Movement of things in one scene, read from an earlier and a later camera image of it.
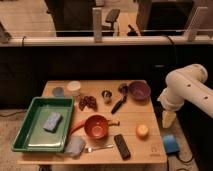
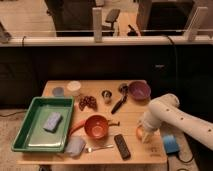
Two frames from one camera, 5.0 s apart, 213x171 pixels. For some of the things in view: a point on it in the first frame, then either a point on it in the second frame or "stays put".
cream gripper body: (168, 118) to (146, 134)
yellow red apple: (142, 131) stays put
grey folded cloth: (75, 146) stays put
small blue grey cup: (58, 91) stays put
